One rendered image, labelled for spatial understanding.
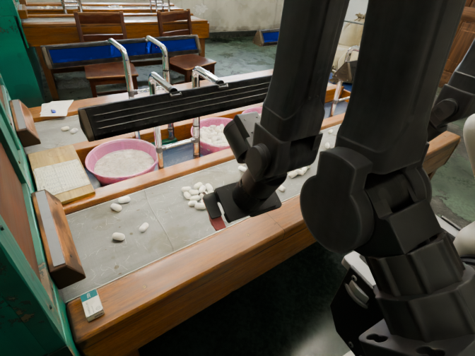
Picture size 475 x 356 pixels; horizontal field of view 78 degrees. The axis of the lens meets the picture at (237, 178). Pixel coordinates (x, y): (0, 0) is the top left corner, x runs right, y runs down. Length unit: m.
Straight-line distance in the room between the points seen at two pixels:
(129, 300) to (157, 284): 0.07
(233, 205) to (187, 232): 0.42
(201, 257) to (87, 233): 0.35
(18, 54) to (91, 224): 2.68
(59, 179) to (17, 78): 2.51
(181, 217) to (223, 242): 0.18
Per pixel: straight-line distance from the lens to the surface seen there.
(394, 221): 0.27
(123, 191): 1.05
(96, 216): 1.01
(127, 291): 0.79
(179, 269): 0.80
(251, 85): 0.95
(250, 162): 0.38
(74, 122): 1.57
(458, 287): 0.29
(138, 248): 0.89
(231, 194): 0.52
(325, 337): 1.64
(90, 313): 0.76
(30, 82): 3.59
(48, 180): 1.15
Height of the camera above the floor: 1.42
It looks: 38 degrees down
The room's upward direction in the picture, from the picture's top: 5 degrees clockwise
